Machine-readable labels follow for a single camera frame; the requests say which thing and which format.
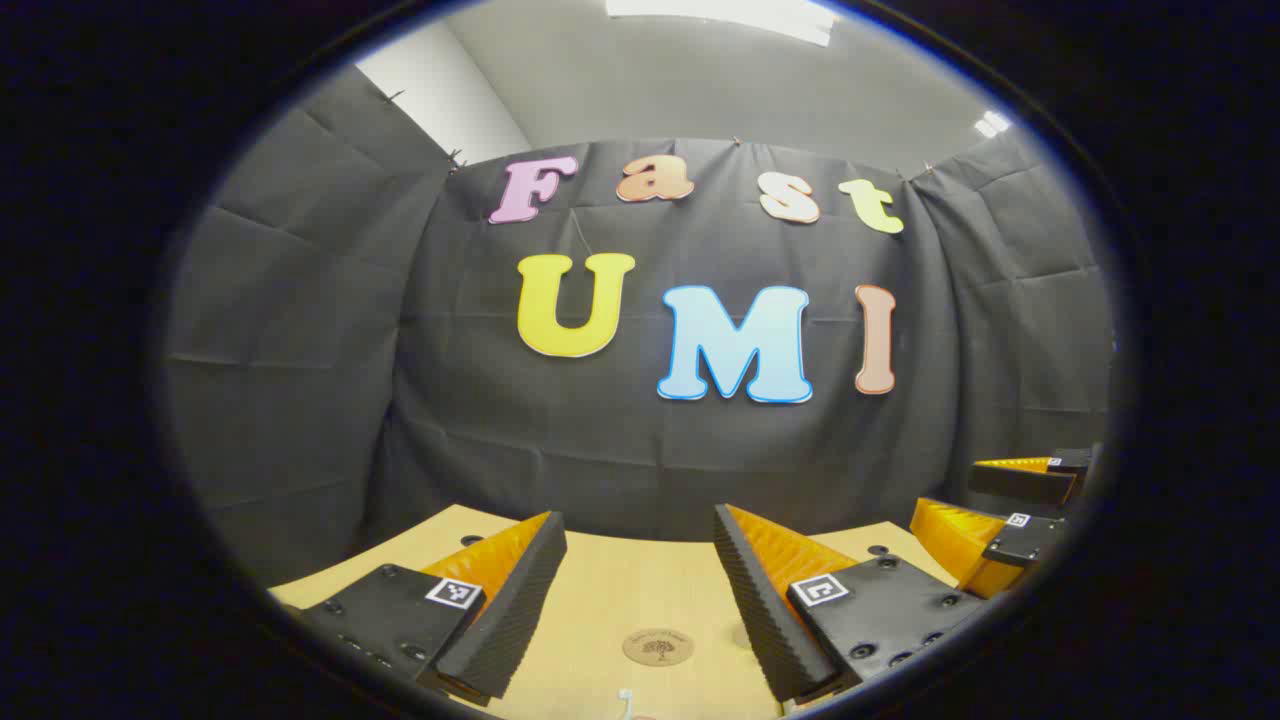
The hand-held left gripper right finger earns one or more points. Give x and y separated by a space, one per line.
760 620

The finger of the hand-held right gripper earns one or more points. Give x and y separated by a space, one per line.
1020 485
1025 540

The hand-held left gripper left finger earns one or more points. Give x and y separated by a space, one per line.
510 620

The round cork coaster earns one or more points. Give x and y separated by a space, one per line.
657 647

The pale green toothbrush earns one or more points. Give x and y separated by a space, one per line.
625 700

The light wooden desktop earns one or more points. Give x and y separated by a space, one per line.
610 600

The black backdrop cloth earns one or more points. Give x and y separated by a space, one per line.
600 450

